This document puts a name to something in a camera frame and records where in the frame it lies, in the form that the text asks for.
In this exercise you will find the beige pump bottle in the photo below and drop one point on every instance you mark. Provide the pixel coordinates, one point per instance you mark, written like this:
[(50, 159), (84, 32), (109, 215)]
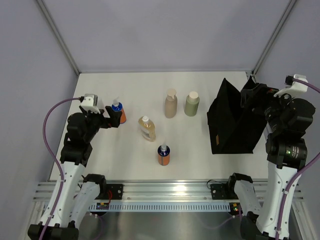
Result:
[(171, 103)]

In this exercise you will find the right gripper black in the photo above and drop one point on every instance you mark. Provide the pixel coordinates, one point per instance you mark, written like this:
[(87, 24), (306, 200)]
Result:
[(261, 92)]

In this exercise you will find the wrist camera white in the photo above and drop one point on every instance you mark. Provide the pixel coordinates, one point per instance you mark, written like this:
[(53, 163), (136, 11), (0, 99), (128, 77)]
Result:
[(294, 86), (93, 103)]

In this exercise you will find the blue orange pump bottle back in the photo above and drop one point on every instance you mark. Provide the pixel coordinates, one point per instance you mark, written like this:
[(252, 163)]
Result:
[(117, 106)]

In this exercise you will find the clear yellow soap bottle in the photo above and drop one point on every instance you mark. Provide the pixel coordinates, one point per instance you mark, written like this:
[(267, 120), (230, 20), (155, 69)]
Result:
[(147, 128)]

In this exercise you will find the aluminium rail frame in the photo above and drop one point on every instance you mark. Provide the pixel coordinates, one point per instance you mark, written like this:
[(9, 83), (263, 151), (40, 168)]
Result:
[(162, 191)]

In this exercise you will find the white slotted cable duct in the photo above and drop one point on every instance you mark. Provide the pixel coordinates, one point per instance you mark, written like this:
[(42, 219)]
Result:
[(160, 207)]

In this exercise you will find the green bottle white cap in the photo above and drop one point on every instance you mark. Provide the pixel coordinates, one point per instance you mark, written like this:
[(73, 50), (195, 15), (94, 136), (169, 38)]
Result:
[(191, 104)]

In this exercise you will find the blue orange pump bottle front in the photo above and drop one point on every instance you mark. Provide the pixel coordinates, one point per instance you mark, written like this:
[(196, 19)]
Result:
[(163, 154)]

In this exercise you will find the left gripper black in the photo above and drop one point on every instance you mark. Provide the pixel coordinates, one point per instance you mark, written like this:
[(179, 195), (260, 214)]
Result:
[(114, 116)]

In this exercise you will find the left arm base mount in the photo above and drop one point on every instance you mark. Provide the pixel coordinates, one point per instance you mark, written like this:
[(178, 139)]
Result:
[(115, 191)]

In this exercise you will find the blue orange pump bottle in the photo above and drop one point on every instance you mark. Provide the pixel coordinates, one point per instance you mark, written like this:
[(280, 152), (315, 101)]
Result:
[(117, 106), (163, 154)]

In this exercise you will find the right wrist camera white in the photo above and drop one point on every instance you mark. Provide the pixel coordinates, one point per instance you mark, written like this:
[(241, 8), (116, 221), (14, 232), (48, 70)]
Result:
[(294, 86)]

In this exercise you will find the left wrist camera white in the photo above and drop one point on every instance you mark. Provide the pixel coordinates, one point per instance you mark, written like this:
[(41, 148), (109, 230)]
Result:
[(93, 103)]

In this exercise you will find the black canvas bag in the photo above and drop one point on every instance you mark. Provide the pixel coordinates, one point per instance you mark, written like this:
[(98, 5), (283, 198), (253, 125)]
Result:
[(233, 129)]

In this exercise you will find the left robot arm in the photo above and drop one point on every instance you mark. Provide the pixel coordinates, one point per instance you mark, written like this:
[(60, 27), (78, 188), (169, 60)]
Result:
[(66, 209)]

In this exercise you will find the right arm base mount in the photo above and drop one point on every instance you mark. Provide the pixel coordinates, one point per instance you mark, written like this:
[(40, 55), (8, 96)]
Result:
[(221, 191)]

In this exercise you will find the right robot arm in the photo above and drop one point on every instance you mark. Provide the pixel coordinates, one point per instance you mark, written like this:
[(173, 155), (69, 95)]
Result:
[(288, 117)]

